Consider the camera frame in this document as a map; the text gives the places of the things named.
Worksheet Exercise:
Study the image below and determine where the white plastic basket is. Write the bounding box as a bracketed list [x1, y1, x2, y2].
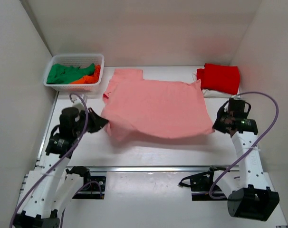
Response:
[43, 53, 105, 93]

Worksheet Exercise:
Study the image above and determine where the green t-shirt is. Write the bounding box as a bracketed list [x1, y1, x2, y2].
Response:
[47, 64, 96, 85]

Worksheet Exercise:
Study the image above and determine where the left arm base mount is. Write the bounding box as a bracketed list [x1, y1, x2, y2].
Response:
[73, 172, 106, 200]

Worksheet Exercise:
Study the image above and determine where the purple cable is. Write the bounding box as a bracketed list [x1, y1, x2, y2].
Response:
[9, 93, 102, 228]
[192, 91, 279, 200]

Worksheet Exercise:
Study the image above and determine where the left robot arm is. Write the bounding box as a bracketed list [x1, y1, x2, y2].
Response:
[10, 107, 108, 228]

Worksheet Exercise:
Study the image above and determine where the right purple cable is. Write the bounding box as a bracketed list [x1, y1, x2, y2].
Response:
[192, 91, 279, 200]

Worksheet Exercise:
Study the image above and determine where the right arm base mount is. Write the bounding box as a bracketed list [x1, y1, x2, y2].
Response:
[178, 166, 226, 201]

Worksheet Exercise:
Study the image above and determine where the orange t-shirt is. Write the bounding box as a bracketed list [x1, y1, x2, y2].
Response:
[70, 65, 101, 84]

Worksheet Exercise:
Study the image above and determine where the folded red t-shirt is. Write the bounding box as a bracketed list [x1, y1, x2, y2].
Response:
[196, 62, 241, 95]

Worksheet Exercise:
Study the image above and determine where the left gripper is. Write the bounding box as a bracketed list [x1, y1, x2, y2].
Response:
[76, 104, 110, 133]

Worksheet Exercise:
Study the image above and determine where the folded white t-shirt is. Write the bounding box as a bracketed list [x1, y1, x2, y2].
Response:
[192, 71, 241, 98]

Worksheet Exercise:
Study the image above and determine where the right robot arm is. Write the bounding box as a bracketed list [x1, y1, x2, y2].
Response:
[205, 98, 279, 221]

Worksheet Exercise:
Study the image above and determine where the pink t-shirt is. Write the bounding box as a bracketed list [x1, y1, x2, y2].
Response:
[101, 69, 214, 141]

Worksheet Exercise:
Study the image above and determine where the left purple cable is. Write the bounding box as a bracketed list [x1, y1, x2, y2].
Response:
[9, 93, 102, 228]

